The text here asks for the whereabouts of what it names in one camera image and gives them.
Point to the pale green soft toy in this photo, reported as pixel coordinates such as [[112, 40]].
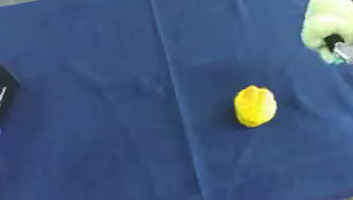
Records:
[[331, 18]]

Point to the yellow toy fruit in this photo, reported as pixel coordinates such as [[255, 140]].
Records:
[[255, 106]]

